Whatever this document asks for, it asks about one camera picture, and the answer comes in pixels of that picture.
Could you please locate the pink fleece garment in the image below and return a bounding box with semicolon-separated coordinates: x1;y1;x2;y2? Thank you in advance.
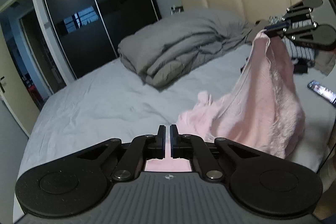
144;29;306;172

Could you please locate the striped clothes pile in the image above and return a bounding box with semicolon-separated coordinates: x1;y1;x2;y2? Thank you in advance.
267;15;336;76

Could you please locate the grey bed sheet mattress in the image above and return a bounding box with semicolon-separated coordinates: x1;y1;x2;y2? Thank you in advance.
12;44;336;219

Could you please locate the smartphone with lit screen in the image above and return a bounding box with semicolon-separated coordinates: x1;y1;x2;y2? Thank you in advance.
307;80;336;105

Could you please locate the grey folded duvet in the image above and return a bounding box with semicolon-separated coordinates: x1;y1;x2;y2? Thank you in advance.
118;8;256;90

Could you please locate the black sliding wardrobe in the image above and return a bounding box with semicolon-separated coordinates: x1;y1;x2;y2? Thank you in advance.
44;0;161;79

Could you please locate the cream room door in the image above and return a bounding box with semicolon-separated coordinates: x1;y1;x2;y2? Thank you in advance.
0;31;40;137

